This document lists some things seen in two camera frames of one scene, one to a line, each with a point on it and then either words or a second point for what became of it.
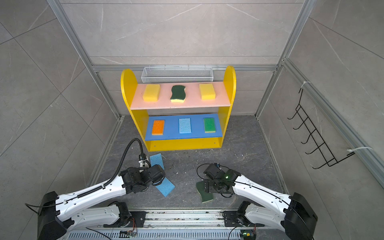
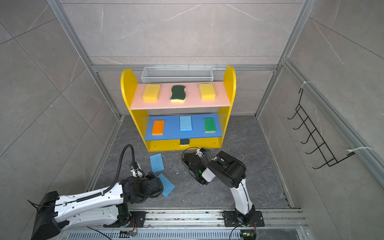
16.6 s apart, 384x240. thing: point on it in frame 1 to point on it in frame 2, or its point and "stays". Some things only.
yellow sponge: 151,92 stays
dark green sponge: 205,196 to 184,141
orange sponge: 158,127 stays
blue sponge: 185,125 stays
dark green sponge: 178,93 stays
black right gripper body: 212,187 to 187,161
